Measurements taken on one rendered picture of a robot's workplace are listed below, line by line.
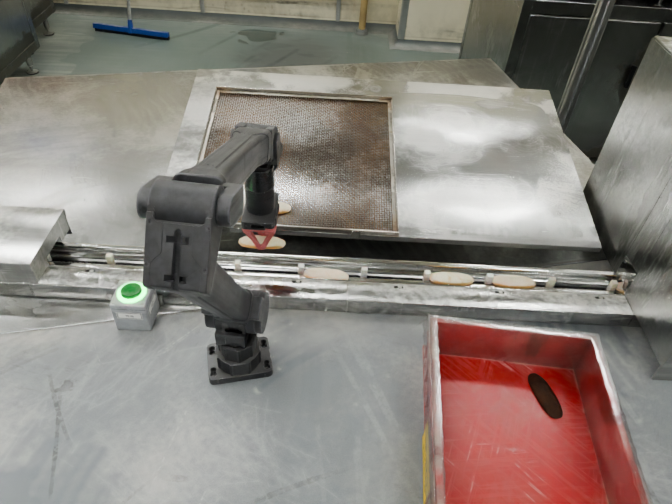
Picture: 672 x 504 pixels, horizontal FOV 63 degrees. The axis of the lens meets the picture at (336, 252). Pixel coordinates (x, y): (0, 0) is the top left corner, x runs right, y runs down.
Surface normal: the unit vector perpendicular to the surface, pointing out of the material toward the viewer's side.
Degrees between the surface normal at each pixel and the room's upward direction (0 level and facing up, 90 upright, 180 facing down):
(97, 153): 0
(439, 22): 90
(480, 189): 10
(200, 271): 55
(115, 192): 0
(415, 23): 90
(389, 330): 0
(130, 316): 90
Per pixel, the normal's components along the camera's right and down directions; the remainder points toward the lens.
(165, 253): -0.05, 0.14
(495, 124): 0.05, -0.60
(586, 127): -0.02, 0.68
